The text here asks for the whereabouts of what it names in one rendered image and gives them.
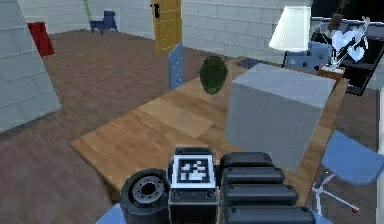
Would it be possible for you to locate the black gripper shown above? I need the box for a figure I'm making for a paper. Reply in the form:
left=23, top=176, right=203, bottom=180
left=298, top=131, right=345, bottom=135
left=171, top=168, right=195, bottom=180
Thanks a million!
left=119, top=168, right=172, bottom=224

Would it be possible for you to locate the blue office chair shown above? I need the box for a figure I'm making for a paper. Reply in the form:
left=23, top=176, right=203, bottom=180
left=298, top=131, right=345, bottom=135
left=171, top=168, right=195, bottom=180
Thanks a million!
left=311, top=129, right=384, bottom=216

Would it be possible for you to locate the blue padded chair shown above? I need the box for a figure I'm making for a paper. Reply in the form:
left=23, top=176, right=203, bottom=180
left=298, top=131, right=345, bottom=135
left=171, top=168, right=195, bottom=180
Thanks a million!
left=283, top=41, right=333, bottom=72

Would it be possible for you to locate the wooden table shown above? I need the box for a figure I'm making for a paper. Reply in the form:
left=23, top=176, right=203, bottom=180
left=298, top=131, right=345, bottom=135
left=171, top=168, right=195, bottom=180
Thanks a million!
left=69, top=55, right=350, bottom=208

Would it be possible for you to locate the dark green vase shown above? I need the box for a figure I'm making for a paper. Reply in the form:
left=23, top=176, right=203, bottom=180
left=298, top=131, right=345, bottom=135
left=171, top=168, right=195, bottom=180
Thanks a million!
left=199, top=55, right=229, bottom=96

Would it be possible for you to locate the grey box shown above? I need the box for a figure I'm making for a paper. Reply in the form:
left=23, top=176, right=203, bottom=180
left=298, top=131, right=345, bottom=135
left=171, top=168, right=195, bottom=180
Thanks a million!
left=224, top=62, right=337, bottom=173

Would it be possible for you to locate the yellow room door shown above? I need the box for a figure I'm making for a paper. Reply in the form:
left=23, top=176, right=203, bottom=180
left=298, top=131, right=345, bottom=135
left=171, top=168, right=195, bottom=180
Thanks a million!
left=150, top=0, right=183, bottom=56

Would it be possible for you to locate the dark blue armchair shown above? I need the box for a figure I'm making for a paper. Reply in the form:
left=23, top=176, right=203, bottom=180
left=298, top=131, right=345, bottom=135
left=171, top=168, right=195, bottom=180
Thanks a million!
left=89, top=10, right=119, bottom=36

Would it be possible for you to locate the red box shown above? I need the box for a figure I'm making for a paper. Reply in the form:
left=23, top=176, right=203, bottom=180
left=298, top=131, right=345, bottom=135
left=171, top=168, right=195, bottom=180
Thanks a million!
left=27, top=21, right=56, bottom=58

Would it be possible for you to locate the white lamp shade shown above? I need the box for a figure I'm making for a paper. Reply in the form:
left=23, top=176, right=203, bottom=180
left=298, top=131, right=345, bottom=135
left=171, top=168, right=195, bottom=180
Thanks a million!
left=268, top=5, right=312, bottom=53

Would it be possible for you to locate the black shelf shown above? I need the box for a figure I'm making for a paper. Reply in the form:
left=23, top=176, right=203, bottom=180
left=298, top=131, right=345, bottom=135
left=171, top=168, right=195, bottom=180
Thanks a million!
left=310, top=16, right=384, bottom=97

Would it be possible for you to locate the white house plant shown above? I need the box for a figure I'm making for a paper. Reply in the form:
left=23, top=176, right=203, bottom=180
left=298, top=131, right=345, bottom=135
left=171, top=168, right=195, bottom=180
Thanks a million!
left=318, top=16, right=372, bottom=74

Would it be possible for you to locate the black door handle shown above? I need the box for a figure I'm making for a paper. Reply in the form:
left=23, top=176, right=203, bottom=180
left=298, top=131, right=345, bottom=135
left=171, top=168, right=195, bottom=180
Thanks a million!
left=149, top=3, right=161, bottom=19

